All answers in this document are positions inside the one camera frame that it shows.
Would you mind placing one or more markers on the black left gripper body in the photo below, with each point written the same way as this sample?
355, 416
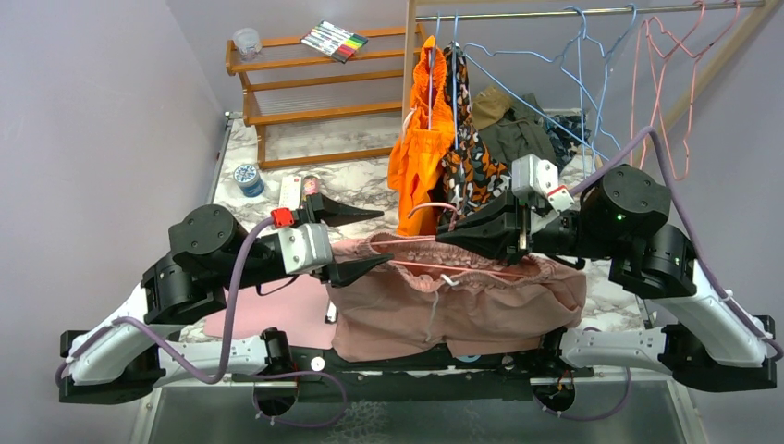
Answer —
318, 272

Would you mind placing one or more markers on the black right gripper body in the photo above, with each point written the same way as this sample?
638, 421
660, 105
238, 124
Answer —
527, 231

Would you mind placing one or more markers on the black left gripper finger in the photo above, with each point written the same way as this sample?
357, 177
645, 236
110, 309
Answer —
321, 208
341, 275

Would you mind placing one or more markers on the pink wire hanger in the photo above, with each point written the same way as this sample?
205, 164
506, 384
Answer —
429, 267
667, 64

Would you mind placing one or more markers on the camouflage orange black shorts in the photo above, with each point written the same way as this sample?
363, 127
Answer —
471, 177

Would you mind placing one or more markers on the pink shorts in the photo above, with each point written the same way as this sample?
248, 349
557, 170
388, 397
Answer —
396, 311

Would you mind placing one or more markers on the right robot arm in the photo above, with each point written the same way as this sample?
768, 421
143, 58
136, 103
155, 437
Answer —
623, 218

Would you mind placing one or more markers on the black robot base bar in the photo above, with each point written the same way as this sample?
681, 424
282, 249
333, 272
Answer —
435, 375

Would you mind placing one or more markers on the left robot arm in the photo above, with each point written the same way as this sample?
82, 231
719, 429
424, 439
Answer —
178, 321

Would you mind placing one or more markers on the blue hanger holding shorts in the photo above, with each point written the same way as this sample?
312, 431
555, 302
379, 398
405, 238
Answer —
452, 86

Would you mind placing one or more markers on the pink floral bottle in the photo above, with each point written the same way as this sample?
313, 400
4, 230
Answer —
310, 185

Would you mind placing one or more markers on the white rectangular box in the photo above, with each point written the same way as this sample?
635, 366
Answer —
290, 192

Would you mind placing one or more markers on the pink clipboard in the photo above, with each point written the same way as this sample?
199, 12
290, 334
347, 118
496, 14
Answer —
299, 310

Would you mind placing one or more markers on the olive green garment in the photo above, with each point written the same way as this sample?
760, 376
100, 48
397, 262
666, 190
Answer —
518, 133

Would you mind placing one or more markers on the wooden shelf rack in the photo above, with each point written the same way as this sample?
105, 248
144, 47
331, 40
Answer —
290, 83

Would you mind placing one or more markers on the tan folded garment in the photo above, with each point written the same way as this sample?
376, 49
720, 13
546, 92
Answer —
489, 106

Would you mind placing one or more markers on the clear plastic toy package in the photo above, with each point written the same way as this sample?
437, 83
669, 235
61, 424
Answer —
468, 359

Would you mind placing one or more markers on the marker pen set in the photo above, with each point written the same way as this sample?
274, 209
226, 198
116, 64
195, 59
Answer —
332, 41

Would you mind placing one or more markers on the clear plastic cup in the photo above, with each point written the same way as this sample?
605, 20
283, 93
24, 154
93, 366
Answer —
248, 43

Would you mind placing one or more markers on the metal hanging rod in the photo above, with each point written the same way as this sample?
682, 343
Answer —
701, 6

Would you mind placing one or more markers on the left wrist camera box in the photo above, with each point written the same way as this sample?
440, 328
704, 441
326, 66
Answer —
285, 221

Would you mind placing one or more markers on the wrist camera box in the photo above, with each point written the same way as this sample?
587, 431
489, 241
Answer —
535, 183
285, 221

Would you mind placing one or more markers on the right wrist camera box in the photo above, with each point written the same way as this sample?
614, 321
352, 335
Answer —
535, 183

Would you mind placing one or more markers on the wooden clothes rack frame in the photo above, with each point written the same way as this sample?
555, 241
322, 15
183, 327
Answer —
619, 65

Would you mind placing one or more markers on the blue wire hanger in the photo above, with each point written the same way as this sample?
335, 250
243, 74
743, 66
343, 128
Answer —
570, 63

